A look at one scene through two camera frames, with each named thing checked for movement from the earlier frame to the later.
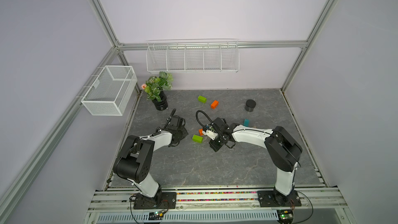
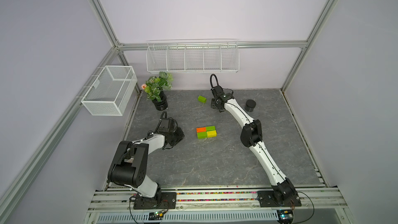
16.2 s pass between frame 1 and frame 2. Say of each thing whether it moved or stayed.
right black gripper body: moved
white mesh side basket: stayed
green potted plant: stayed
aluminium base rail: stayed
